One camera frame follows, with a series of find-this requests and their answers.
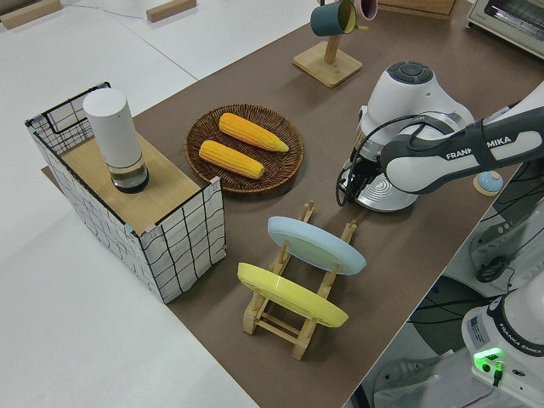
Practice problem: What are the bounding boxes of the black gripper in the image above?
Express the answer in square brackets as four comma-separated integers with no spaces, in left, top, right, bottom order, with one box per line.
[350,146,383,195]

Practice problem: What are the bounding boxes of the light blue plate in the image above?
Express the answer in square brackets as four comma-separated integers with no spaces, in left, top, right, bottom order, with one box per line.
[267,215,367,276]

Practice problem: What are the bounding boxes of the yellow plate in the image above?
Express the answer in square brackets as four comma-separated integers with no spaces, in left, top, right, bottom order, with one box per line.
[236,262,350,328]

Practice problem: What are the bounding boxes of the wooden plate rack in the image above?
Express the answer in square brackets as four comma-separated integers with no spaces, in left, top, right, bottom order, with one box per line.
[242,201,359,361]

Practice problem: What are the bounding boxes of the brown wicker basket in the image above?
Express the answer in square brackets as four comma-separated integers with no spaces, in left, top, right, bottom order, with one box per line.
[184,104,306,196]

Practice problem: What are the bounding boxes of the wooden mug tree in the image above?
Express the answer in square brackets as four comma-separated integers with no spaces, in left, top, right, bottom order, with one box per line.
[292,0,369,89]

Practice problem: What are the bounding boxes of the yellow corn cob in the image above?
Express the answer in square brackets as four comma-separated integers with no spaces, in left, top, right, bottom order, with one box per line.
[198,139,265,180]
[218,112,290,153]

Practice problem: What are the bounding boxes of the small blue bell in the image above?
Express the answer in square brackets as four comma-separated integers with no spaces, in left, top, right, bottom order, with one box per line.
[473,170,505,196]

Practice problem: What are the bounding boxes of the brown table mat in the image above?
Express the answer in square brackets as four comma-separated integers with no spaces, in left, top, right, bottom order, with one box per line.
[40,0,544,399]

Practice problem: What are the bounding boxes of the dark teal mug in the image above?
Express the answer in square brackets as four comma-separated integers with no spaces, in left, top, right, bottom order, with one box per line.
[309,0,358,37]

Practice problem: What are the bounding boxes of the pink mug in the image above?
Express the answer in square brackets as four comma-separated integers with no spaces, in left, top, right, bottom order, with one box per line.
[355,0,379,21]

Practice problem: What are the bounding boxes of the white toaster oven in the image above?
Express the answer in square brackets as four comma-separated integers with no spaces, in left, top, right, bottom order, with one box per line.
[465,0,544,65]

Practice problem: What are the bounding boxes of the wooden block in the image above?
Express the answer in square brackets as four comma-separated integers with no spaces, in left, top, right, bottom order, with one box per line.
[146,0,188,22]
[0,0,63,30]

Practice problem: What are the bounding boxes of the white cylinder bottle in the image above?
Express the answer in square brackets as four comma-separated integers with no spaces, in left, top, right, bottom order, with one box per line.
[82,88,150,195]

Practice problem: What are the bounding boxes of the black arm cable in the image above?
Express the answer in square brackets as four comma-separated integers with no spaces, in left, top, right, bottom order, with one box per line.
[335,112,430,209]

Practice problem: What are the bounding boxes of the wire grid wooden shelf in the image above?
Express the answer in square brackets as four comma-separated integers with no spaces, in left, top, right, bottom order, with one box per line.
[24,80,226,305]

